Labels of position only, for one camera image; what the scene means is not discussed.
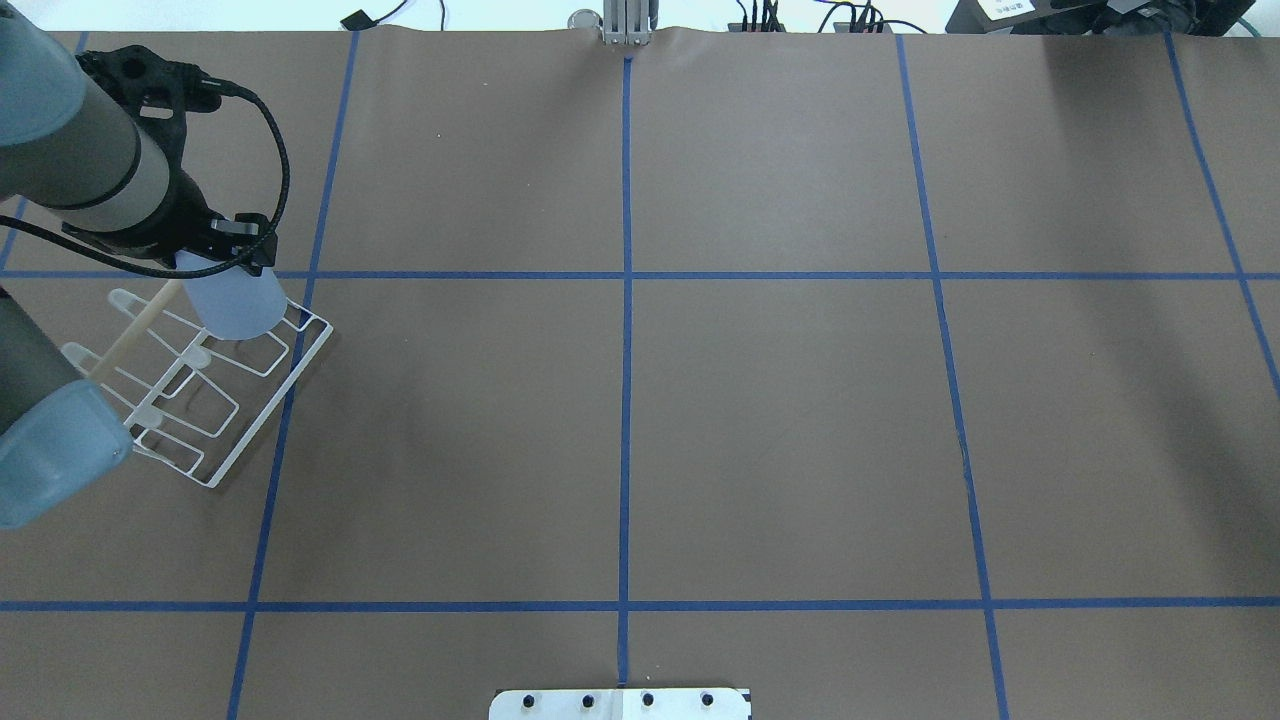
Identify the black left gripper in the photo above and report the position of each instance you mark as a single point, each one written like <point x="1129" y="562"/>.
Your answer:
<point x="170" y="228"/>

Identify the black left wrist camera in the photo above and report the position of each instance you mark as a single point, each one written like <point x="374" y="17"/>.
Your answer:
<point x="157" y="93"/>

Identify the light blue plastic cup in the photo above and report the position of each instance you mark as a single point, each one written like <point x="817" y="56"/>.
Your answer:
<point x="236" y="305"/>

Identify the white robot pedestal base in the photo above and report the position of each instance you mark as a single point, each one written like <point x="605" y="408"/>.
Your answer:
<point x="623" y="703"/>

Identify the aluminium frame post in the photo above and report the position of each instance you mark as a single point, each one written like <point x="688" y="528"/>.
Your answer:
<point x="628" y="22"/>

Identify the small black puck device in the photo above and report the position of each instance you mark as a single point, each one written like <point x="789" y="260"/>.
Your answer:
<point x="357" y="21"/>

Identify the white wire cup holder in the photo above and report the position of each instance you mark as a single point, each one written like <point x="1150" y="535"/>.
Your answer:
<point x="189" y="400"/>

